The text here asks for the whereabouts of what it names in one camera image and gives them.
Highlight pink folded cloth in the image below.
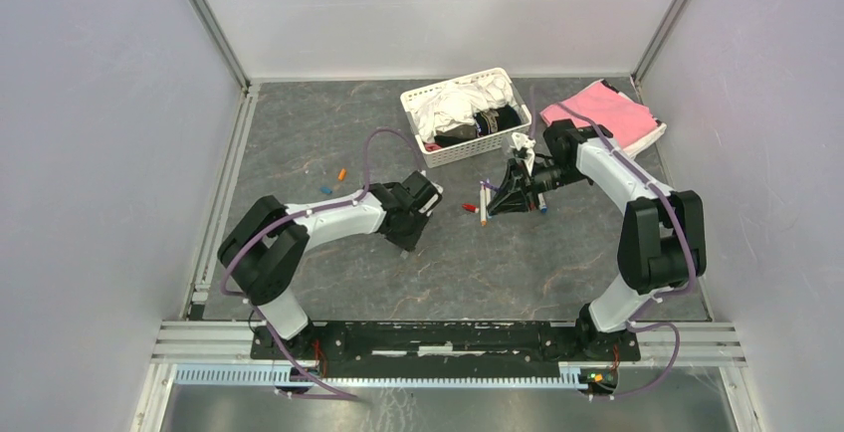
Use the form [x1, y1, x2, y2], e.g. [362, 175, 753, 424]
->
[562, 80, 622, 143]

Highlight purple cable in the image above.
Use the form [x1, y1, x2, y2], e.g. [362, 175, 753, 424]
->
[218, 127, 427, 401]
[527, 86, 699, 400]

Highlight white cloth under pink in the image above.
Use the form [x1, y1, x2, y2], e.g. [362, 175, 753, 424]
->
[610, 92, 667, 158]

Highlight white cloth in basket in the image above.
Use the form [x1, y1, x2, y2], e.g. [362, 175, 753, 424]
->
[406, 76, 515, 143]

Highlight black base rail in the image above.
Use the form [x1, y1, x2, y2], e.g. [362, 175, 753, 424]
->
[250, 321, 641, 379]

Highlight white plastic basket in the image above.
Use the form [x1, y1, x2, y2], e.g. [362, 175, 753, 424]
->
[400, 68, 532, 168]

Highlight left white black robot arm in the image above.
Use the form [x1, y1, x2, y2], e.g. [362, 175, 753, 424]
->
[217, 171, 443, 360]

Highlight white pen blue ends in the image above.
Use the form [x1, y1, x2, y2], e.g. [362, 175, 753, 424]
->
[537, 194, 548, 214]

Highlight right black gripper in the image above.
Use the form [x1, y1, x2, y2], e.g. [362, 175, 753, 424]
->
[487, 156, 588, 216]

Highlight black cloth in basket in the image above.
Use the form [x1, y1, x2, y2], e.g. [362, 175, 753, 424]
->
[434, 106, 523, 148]

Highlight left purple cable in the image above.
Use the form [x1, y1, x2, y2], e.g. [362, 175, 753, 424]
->
[218, 127, 427, 401]

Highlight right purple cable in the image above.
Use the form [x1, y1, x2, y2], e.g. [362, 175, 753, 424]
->
[527, 86, 699, 400]

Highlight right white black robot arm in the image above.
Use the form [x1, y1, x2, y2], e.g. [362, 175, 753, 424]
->
[487, 119, 707, 360]

